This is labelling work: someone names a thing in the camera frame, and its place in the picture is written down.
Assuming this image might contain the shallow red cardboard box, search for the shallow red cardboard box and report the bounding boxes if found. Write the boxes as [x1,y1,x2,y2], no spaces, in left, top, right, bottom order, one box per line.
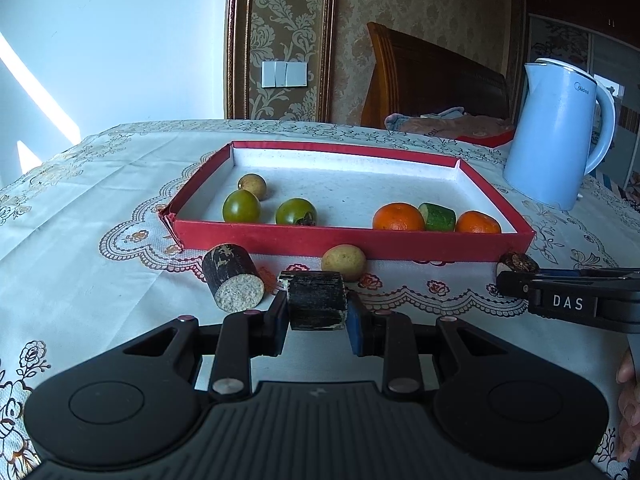
[159,141,536,264]

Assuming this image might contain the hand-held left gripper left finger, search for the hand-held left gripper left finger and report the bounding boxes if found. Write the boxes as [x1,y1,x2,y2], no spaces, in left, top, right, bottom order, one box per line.
[121,290,289,397]

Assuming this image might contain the green cucumber piece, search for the green cucumber piece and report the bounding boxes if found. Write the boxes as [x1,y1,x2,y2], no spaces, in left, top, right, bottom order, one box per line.
[418,202,457,232]

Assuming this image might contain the person's right hand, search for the person's right hand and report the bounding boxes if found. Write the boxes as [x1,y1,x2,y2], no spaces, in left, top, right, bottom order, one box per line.
[616,347,640,463]

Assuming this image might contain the patterned pillow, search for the patterned pillow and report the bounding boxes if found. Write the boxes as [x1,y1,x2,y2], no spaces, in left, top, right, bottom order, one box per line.
[384,106,516,148]

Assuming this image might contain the plain green tomato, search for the plain green tomato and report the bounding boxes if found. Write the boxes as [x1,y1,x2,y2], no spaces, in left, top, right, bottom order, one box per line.
[222,189,262,223]

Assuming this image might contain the light blue electric kettle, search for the light blue electric kettle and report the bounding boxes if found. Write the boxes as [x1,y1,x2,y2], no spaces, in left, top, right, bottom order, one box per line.
[502,58,617,212]

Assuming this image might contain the small orange mandarin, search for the small orange mandarin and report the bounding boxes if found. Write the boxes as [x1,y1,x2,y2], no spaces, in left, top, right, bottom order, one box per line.
[455,210,502,234]

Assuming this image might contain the white wall light switch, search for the white wall light switch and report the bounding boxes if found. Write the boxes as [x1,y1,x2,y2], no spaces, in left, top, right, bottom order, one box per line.
[262,59,309,89]

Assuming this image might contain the black sugarcane piece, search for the black sugarcane piece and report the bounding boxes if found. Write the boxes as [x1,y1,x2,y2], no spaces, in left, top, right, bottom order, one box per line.
[278,270,349,331]
[202,243,265,313]

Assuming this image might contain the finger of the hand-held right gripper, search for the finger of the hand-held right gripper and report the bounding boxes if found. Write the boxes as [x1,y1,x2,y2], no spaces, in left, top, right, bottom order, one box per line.
[539,267,640,280]
[496,271,601,319]

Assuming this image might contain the wooden framed wallpaper panel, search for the wooden framed wallpaper panel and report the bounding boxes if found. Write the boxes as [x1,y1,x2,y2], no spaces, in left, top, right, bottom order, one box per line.
[225,0,337,122]

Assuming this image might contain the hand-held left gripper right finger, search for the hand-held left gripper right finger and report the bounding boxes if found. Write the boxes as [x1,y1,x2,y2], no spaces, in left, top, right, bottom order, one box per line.
[346,292,507,397]

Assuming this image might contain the short dark brown sugarcane piece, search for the short dark brown sugarcane piece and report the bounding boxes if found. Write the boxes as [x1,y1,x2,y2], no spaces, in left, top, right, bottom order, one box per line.
[496,252,541,276]

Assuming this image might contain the large orange mandarin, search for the large orange mandarin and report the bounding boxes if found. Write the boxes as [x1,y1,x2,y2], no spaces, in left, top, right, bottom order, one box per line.
[372,202,426,232]

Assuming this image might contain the green tomato with dark calyx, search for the green tomato with dark calyx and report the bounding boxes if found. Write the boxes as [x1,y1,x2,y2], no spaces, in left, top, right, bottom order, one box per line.
[275,198,318,227]

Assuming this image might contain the small tan potato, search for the small tan potato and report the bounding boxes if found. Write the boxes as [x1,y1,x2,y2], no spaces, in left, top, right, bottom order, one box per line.
[237,173,267,200]
[321,244,367,282]

